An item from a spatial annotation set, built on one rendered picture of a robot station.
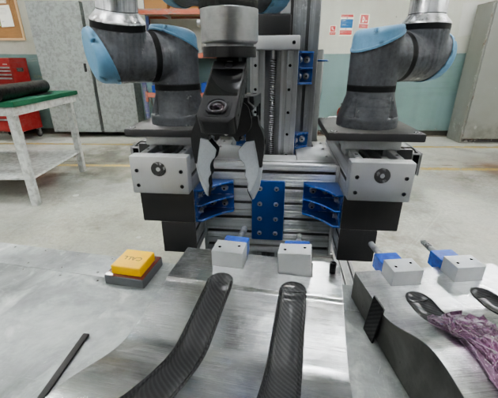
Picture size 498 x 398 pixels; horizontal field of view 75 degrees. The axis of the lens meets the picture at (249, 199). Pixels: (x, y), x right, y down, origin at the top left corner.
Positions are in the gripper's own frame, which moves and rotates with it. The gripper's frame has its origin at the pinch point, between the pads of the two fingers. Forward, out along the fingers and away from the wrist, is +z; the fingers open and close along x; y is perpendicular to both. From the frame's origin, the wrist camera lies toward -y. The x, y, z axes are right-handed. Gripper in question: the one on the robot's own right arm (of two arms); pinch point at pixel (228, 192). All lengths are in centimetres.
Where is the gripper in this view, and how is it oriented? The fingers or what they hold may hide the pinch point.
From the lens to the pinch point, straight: 49.3
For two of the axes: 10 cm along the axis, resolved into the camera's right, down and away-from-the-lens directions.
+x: -9.8, -0.8, 1.8
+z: 0.0, 9.2, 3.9
